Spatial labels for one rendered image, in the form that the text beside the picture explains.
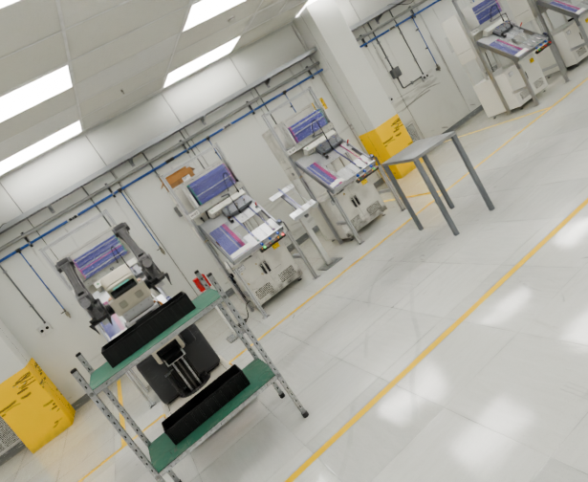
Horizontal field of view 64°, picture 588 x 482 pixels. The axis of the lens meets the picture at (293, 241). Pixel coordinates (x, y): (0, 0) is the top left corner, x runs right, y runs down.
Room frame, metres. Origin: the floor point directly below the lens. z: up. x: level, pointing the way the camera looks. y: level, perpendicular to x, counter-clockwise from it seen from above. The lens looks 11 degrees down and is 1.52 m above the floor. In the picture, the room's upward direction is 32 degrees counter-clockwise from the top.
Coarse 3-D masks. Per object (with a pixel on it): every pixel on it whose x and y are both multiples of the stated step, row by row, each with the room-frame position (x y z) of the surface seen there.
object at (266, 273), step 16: (256, 256) 5.34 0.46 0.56; (272, 256) 5.39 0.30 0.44; (288, 256) 5.44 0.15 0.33; (240, 272) 5.25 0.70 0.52; (256, 272) 5.31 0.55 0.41; (272, 272) 5.36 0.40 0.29; (288, 272) 5.41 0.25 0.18; (240, 288) 5.39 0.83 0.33; (256, 288) 5.27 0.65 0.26; (272, 288) 5.32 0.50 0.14
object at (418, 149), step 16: (416, 144) 4.47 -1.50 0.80; (432, 144) 4.00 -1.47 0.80; (400, 160) 4.23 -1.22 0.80; (416, 160) 3.95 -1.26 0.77; (464, 160) 4.01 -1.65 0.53; (432, 176) 4.68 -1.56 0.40; (400, 192) 4.60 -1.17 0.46; (432, 192) 3.94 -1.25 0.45; (480, 192) 4.03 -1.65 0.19; (416, 224) 4.62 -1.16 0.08; (448, 224) 3.96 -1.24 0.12
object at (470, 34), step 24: (456, 0) 7.05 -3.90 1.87; (480, 0) 7.36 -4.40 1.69; (456, 24) 7.22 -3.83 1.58; (480, 24) 7.04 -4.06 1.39; (504, 24) 7.13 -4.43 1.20; (456, 48) 7.41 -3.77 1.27; (480, 48) 7.22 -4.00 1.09; (504, 48) 6.79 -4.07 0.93; (528, 48) 6.70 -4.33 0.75; (552, 48) 6.80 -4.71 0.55; (504, 72) 6.90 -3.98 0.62; (528, 72) 7.00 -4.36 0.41; (480, 96) 7.42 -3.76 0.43; (504, 96) 7.03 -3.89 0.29; (528, 96) 6.93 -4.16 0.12
